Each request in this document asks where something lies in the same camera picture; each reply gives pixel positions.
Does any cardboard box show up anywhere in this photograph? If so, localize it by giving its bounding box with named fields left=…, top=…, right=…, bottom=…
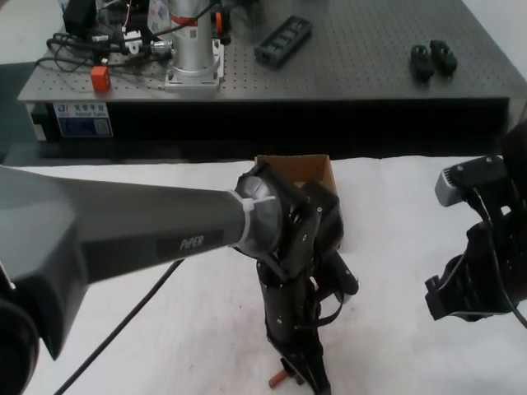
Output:
left=254, top=153, right=344, bottom=253

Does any small orange box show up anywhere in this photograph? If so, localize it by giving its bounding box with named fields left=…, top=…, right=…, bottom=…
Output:
left=90, top=64, right=111, bottom=93

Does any black block with green lens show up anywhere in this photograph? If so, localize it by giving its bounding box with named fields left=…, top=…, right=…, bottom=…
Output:
left=429, top=39, right=459, bottom=76
left=410, top=43, right=435, bottom=80

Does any metal bench with holes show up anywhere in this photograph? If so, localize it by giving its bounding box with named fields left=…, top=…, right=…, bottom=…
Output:
left=16, top=0, right=527, bottom=143

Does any black slotted rack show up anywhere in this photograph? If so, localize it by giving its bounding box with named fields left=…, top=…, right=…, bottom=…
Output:
left=254, top=15, right=316, bottom=67

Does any blue and white label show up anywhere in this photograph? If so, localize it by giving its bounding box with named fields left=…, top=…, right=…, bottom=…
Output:
left=54, top=101, right=114, bottom=138

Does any silver-white machine column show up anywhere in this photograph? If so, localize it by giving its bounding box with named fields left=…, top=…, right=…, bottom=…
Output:
left=163, top=0, right=226, bottom=98

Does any thin black camera cable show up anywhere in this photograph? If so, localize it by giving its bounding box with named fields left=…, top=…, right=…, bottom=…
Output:
left=471, top=185, right=527, bottom=330

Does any black flat camera cable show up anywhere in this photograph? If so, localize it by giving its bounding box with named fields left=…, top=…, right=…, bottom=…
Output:
left=296, top=287, right=347, bottom=331

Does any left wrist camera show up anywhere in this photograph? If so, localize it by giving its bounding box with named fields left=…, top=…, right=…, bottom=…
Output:
left=329, top=249, right=361, bottom=306

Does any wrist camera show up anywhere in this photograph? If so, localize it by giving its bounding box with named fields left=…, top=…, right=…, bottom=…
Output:
left=435, top=155, right=511, bottom=207
left=329, top=249, right=361, bottom=306

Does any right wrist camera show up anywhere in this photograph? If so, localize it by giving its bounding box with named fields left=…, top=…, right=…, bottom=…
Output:
left=435, top=155, right=511, bottom=207

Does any thick black cable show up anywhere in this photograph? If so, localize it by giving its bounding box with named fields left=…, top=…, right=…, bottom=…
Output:
left=52, top=258, right=184, bottom=395

